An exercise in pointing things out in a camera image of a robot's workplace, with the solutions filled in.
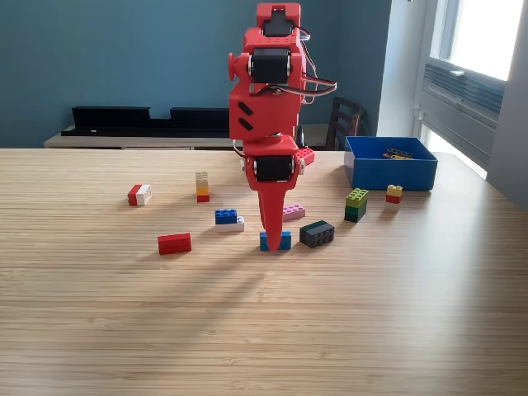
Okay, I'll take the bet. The yellow red white brick stack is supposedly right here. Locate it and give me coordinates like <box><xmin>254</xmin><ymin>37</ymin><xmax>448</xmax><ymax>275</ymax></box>
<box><xmin>385</xmin><ymin>184</ymin><xmax>403</xmax><ymax>212</ymax></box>

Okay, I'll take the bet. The bright window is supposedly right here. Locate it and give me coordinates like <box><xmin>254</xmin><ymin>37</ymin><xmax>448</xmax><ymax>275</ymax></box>
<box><xmin>428</xmin><ymin>0</ymin><xmax>527</xmax><ymax>82</ymax></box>

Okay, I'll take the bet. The grey window heater unit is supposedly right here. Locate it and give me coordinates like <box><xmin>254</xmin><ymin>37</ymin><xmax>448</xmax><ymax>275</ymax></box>
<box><xmin>418</xmin><ymin>57</ymin><xmax>507</xmax><ymax>170</ymax></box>

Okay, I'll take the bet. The blue white brick stack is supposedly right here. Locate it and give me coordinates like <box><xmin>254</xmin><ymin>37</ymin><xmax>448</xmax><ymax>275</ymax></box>
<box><xmin>214</xmin><ymin>209</ymin><xmax>245</xmax><ymax>233</ymax></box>

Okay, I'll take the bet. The pink flat brick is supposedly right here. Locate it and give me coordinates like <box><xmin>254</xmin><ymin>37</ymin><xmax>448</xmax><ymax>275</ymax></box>
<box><xmin>282</xmin><ymin>203</ymin><xmax>307</xmax><ymax>223</ymax></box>

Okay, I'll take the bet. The blue plastic bin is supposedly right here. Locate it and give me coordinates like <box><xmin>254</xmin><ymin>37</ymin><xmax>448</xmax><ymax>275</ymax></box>
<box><xmin>344</xmin><ymin>136</ymin><xmax>439</xmax><ymax>191</ymax></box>

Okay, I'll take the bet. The tan orange red brick stack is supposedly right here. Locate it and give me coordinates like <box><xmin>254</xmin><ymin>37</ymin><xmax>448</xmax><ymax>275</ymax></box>
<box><xmin>195</xmin><ymin>172</ymin><xmax>210</xmax><ymax>203</ymax></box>

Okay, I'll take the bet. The dark wooden chair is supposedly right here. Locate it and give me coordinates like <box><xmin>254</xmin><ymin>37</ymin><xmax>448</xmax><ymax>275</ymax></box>
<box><xmin>324</xmin><ymin>97</ymin><xmax>368</xmax><ymax>152</ymax></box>

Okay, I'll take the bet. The black brick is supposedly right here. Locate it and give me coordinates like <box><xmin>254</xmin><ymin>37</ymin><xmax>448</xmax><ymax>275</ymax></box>
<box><xmin>299</xmin><ymin>220</ymin><xmax>336</xmax><ymax>249</ymax></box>

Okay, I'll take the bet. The yellow toy digger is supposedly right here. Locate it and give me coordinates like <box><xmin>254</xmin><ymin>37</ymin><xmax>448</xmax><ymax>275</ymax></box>
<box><xmin>381</xmin><ymin>147</ymin><xmax>413</xmax><ymax>161</ymax></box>

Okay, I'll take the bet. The green brick stack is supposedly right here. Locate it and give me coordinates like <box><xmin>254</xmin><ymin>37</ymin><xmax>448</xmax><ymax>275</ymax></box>
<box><xmin>344</xmin><ymin>187</ymin><xmax>370</xmax><ymax>224</ymax></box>

